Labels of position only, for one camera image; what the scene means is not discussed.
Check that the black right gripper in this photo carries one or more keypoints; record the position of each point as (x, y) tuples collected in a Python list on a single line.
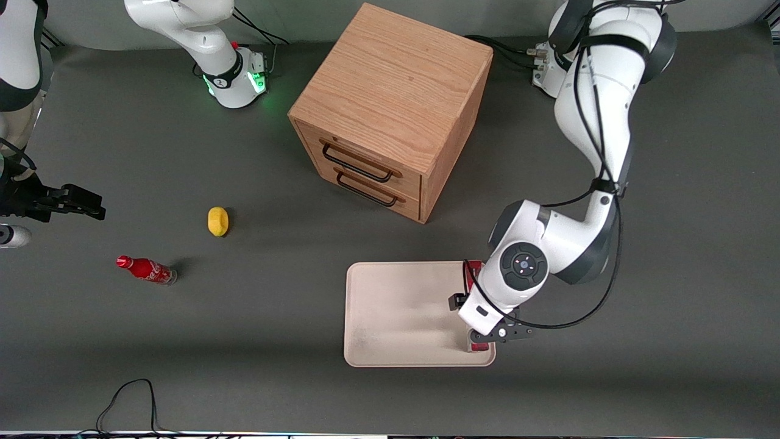
[(20, 199)]

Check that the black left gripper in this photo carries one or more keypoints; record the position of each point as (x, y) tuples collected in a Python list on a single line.
[(453, 302)]

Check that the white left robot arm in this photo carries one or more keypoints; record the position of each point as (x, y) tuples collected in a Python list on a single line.
[(594, 110)]

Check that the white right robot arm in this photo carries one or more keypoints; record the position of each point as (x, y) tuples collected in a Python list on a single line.
[(207, 36)]

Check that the cream plastic tray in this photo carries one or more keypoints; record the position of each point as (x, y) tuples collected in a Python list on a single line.
[(396, 317)]

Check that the red cola bottle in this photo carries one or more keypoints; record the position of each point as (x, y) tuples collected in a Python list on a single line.
[(146, 269)]

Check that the wooden drawer front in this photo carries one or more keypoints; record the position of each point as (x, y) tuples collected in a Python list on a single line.
[(409, 178), (409, 207)]

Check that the yellow lemon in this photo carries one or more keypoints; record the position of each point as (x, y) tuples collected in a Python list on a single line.
[(218, 221)]

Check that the wooden drawer cabinet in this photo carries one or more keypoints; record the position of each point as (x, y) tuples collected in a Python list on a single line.
[(396, 73)]

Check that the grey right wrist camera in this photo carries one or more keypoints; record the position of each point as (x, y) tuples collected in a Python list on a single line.
[(12, 236)]

